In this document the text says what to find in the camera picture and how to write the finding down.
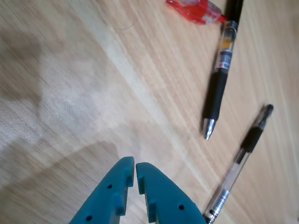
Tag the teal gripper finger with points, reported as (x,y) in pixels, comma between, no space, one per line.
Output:
(168,200)
(102,200)

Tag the clear pen black grip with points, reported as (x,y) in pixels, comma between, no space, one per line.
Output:
(251,140)

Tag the black grip pen white label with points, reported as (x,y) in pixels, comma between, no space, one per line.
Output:
(216,93)

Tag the red pen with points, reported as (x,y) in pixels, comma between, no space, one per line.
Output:
(196,9)

